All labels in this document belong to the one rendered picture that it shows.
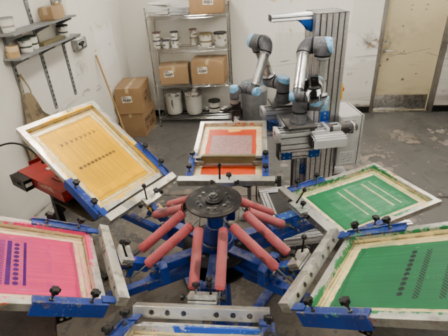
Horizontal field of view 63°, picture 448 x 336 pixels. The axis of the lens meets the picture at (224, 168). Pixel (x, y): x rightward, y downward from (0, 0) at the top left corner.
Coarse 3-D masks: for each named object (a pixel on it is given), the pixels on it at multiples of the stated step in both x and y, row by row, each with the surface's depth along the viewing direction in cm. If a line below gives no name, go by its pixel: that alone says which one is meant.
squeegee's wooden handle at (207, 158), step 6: (204, 156) 276; (210, 156) 275; (216, 156) 275; (222, 156) 274; (228, 156) 274; (234, 156) 273; (240, 156) 273; (246, 156) 272; (252, 156) 272; (204, 162) 279; (210, 162) 278; (216, 162) 278; (222, 162) 278; (228, 162) 277; (234, 162) 277; (240, 162) 276; (246, 162) 276; (252, 162) 275
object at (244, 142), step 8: (232, 136) 312; (240, 136) 312; (248, 136) 311; (232, 144) 303; (240, 144) 302; (248, 144) 302; (256, 144) 301; (232, 152) 294; (240, 152) 294; (248, 152) 293; (232, 168) 279; (240, 168) 278; (248, 168) 277
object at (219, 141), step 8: (216, 136) 314; (224, 136) 313; (208, 144) 305; (216, 144) 305; (224, 144) 304; (208, 152) 297; (216, 152) 296; (224, 152) 295; (208, 168) 281; (216, 168) 280; (224, 168) 279
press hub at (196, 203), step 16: (192, 192) 201; (208, 192) 200; (224, 192) 199; (192, 208) 188; (208, 208) 186; (224, 208) 187; (208, 224) 199; (192, 240) 212; (208, 240) 199; (208, 256) 200; (240, 272) 202; (224, 304) 225
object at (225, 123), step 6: (204, 126) 324; (210, 126) 326; (216, 126) 326; (222, 126) 325; (228, 126) 325; (234, 126) 324; (240, 126) 324; (264, 126) 315; (198, 132) 314; (264, 132) 308; (198, 138) 307; (264, 138) 301; (198, 144) 300; (264, 144) 294; (198, 150) 294
